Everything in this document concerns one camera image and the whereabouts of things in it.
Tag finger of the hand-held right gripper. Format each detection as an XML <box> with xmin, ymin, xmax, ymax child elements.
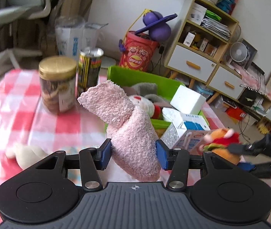
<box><xmin>238</xmin><ymin>161</ymin><xmax>271</xmax><ymax>179</ymax></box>
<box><xmin>228</xmin><ymin>141</ymin><xmax>270</xmax><ymax>157</ymax></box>

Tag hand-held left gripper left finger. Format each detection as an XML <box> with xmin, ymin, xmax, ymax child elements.
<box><xmin>24</xmin><ymin>138</ymin><xmax>112</xmax><ymax>191</ymax></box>

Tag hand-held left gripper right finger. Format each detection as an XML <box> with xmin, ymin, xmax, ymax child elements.
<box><xmin>156</xmin><ymin>139</ymin><xmax>246</xmax><ymax>191</ymax></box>

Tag plush hamburger toy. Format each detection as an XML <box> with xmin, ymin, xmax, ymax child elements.
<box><xmin>199</xmin><ymin>128</ymin><xmax>242</xmax><ymax>165</ymax></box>

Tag pink fuzzy sock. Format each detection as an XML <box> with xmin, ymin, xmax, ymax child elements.
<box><xmin>77</xmin><ymin>80</ymin><xmax>162</xmax><ymax>182</ymax></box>

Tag white plush toy red trim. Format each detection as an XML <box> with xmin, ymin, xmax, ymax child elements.
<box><xmin>128</xmin><ymin>95</ymin><xmax>163</xmax><ymax>120</ymax></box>

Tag green plastic bin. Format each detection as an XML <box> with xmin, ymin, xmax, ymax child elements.
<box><xmin>105</xmin><ymin>65</ymin><xmax>209</xmax><ymax>134</ymax></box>

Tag yellow packets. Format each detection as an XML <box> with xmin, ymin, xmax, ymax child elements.
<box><xmin>257</xmin><ymin>121</ymin><xmax>270</xmax><ymax>134</ymax></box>

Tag blue white milk carton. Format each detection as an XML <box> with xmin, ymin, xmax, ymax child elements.
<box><xmin>161</xmin><ymin>113</ymin><xmax>211</xmax><ymax>152</ymax></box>

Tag red cardboard box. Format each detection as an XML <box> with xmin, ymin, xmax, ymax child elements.
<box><xmin>225</xmin><ymin>106</ymin><xmax>246</xmax><ymax>120</ymax></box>

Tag black box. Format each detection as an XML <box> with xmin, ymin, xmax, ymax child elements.
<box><xmin>238</xmin><ymin>88</ymin><xmax>258</xmax><ymax>106</ymax></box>

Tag white foam block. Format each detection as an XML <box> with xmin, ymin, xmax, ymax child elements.
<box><xmin>170</xmin><ymin>85</ymin><xmax>206</xmax><ymax>114</ymax></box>

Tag low wooden drawer cabinet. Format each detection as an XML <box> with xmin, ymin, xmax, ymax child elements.
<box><xmin>207</xmin><ymin>64</ymin><xmax>246</xmax><ymax>101</ymax></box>

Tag pink cloth cover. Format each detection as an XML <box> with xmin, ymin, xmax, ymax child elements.
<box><xmin>241</xmin><ymin>69</ymin><xmax>271</xmax><ymax>102</ymax></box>

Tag grey plush toy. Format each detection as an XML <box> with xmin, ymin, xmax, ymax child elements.
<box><xmin>129</xmin><ymin>82</ymin><xmax>172</xmax><ymax>108</ymax></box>

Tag clear storage box blue lid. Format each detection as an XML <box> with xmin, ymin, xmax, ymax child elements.
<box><xmin>195</xmin><ymin>81</ymin><xmax>213</xmax><ymax>101</ymax></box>

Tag cream plush object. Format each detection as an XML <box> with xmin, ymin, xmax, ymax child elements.
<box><xmin>5</xmin><ymin>143</ymin><xmax>47</xmax><ymax>170</ymax></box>

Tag glass jar gold lid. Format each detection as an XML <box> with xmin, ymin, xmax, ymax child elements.
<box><xmin>39</xmin><ymin>56</ymin><xmax>77</xmax><ymax>113</ymax></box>

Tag black yellow drink can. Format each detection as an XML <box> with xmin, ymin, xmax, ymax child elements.
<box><xmin>78</xmin><ymin>47</ymin><xmax>104</xmax><ymax>93</ymax></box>

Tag pink white checked tablecloth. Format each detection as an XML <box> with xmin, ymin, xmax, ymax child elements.
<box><xmin>0</xmin><ymin>69</ymin><xmax>229</xmax><ymax>222</ymax></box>

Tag white desk fan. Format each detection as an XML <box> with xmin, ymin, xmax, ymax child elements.
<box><xmin>230</xmin><ymin>42</ymin><xmax>249</xmax><ymax>65</ymax></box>

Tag dark framed picture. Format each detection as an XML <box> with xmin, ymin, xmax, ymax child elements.
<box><xmin>241</xmin><ymin>38</ymin><xmax>258</xmax><ymax>70</ymax></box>

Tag tall wooden shelf cabinet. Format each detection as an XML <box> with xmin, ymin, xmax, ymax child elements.
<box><xmin>164</xmin><ymin>0</ymin><xmax>240</xmax><ymax>84</ymax></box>

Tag red printed bucket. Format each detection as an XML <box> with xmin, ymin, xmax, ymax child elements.
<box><xmin>119</xmin><ymin>31</ymin><xmax>160</xmax><ymax>72</ymax></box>

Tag small white labelled box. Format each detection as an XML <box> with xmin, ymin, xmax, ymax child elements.
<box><xmin>183</xmin><ymin>32</ymin><xmax>196</xmax><ymax>46</ymax></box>

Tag white plastic bag blue print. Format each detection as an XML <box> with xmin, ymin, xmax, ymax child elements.
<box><xmin>55</xmin><ymin>17</ymin><xmax>108</xmax><ymax>60</ymax></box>

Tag stack of papers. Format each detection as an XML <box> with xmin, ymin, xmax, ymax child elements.
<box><xmin>201</xmin><ymin>15</ymin><xmax>231</xmax><ymax>41</ymax></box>

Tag purple jumping ball toy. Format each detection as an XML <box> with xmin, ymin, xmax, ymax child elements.
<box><xmin>126</xmin><ymin>9</ymin><xmax>178</xmax><ymax>41</ymax></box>

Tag large white carton box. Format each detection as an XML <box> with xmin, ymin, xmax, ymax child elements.
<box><xmin>189</xmin><ymin>3</ymin><xmax>208</xmax><ymax>25</ymax></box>

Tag white mesh office chair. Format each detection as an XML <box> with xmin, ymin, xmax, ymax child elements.
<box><xmin>0</xmin><ymin>0</ymin><xmax>52</xmax><ymax>83</ymax></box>

